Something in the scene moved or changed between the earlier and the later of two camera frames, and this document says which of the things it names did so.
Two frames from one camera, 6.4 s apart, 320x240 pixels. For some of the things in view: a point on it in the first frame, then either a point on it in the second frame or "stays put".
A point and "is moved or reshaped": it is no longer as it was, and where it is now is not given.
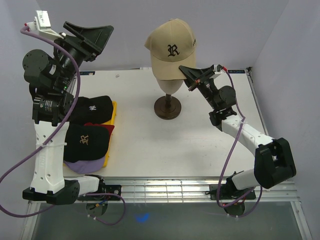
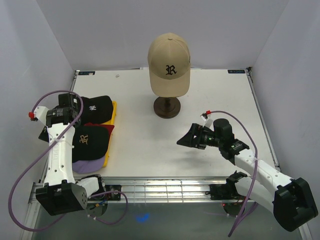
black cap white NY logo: x=95 y=110 stays put
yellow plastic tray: x=110 y=123 stays put
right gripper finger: x=188 y=81 → x=194 y=130
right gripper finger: x=195 y=73 → x=189 y=140
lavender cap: x=86 y=166 stays put
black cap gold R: x=84 y=143 stays put
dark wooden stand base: x=167 y=107 stays put
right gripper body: x=205 y=85 → x=206 y=138
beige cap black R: x=172 y=44 is moved or reshaped
